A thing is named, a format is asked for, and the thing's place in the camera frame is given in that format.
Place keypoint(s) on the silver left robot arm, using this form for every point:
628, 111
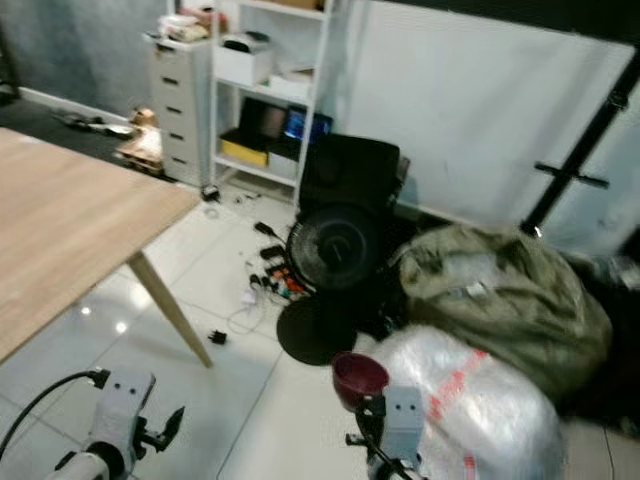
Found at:
90, 468

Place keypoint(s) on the large white box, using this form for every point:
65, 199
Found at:
242, 65

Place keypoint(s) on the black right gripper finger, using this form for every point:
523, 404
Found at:
374, 406

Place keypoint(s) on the flat white box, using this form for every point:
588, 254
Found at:
290, 85

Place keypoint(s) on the grey plastic drawer cabinet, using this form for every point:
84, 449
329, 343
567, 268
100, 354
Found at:
175, 105

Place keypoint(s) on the light wooden table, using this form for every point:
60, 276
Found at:
80, 240

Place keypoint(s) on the silver plastic wrapped bundle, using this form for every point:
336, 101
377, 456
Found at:
470, 410

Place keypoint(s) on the maroon bowl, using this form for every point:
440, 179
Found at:
358, 378

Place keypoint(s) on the clear bubble wrap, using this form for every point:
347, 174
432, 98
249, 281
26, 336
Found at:
470, 275

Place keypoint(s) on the black laptop dark screen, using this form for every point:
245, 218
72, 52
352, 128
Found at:
260, 120

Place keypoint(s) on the small white box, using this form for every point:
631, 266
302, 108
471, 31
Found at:
282, 165

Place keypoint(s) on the yellow box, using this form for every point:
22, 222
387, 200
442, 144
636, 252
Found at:
242, 152

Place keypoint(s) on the green woven sack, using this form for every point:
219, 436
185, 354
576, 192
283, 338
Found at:
510, 300

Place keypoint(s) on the brown cardboard tray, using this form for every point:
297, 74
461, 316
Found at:
145, 148

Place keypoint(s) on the black fabric bag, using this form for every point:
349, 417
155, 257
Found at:
355, 175

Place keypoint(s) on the snack bag pile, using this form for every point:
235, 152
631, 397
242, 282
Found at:
185, 27

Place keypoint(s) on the laptop with lit screen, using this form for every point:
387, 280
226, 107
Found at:
305, 125

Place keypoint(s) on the black floor mat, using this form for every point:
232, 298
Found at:
40, 115

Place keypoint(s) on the black stand pole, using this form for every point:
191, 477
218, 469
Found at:
580, 160

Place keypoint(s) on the small black plug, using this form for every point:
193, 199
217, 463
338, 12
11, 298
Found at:
217, 337

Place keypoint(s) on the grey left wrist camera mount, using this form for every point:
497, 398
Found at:
125, 405

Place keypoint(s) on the orange power strip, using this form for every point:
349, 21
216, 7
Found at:
285, 283

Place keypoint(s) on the black power adapter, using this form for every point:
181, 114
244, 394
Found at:
265, 231
272, 252

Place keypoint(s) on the white metal shelf rack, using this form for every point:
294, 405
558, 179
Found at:
270, 13

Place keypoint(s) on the black standing fan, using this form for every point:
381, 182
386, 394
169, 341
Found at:
335, 245

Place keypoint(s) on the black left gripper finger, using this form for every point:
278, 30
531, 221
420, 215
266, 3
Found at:
168, 430

